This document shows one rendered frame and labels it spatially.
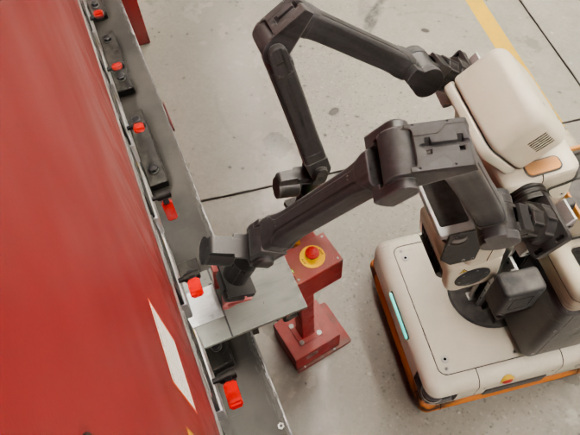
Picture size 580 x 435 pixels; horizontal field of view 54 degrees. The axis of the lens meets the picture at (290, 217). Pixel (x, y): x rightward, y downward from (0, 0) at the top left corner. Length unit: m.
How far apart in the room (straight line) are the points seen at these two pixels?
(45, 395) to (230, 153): 2.65
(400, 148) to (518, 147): 0.42
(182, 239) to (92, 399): 1.32
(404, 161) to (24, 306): 0.65
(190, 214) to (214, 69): 1.74
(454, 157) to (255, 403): 0.78
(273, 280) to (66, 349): 1.10
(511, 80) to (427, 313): 1.10
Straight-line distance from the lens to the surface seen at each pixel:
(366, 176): 0.83
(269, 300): 1.30
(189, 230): 1.56
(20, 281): 0.21
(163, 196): 1.18
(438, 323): 2.09
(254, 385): 1.37
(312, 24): 1.16
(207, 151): 2.85
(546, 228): 1.21
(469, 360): 2.07
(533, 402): 2.39
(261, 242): 1.05
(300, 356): 2.17
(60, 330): 0.23
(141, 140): 1.75
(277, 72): 1.16
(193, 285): 1.00
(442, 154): 0.81
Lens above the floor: 2.19
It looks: 58 degrees down
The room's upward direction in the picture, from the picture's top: 5 degrees counter-clockwise
